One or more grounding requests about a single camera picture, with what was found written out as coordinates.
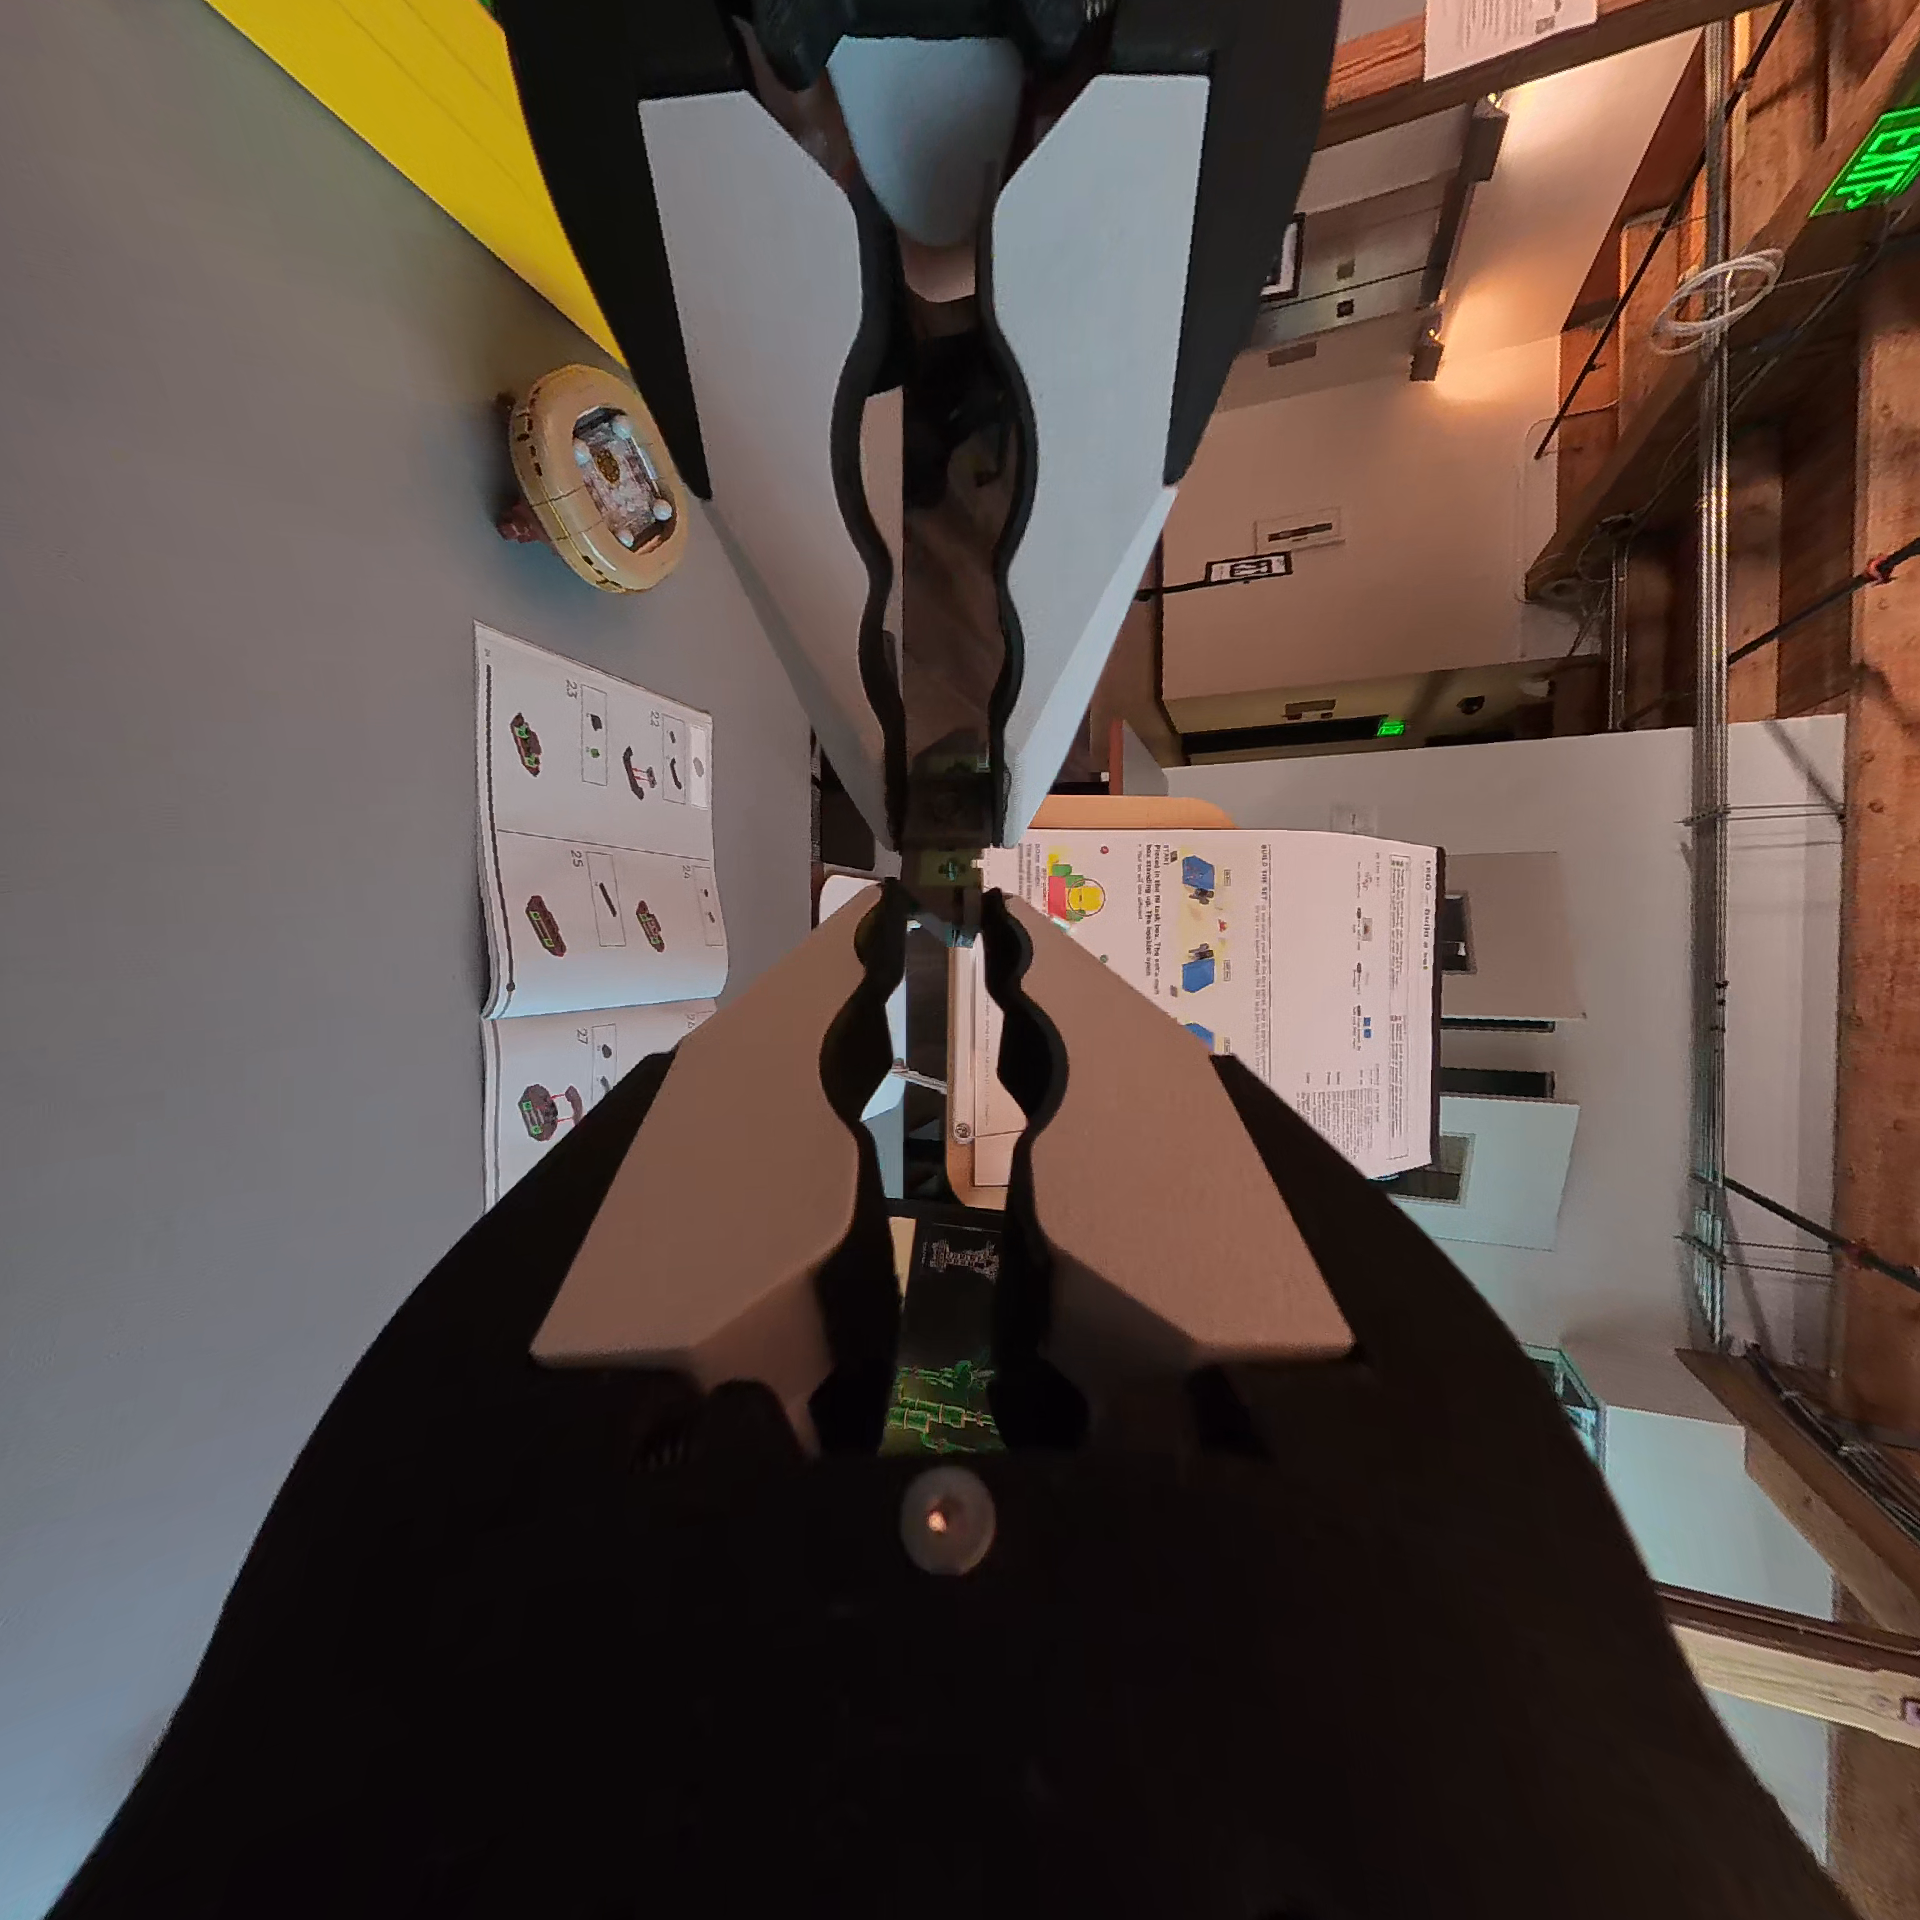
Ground yellow plastic bin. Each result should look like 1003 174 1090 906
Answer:
204 0 625 367

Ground printed instruction sheet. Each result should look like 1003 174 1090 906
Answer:
983 831 1444 1188

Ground black toy set box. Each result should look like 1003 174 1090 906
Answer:
884 1216 1003 1455

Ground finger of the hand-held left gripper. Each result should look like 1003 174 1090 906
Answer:
981 70 1215 837
637 89 909 848

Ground hanging white paper sheet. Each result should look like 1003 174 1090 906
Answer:
1422 0 1601 84

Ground open instruction booklet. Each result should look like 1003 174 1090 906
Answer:
474 619 732 1209

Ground tan round brick pot model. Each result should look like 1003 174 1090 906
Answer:
499 364 697 599

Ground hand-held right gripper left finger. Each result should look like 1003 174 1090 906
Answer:
534 880 909 1455

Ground green exit sign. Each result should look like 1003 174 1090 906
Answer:
1806 98 1920 219

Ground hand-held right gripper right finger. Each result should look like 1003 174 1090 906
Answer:
978 885 1355 1455

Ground grey desk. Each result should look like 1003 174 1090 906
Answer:
0 0 821 1920

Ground brown brick assembly green studs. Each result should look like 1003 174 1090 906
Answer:
897 732 1003 939

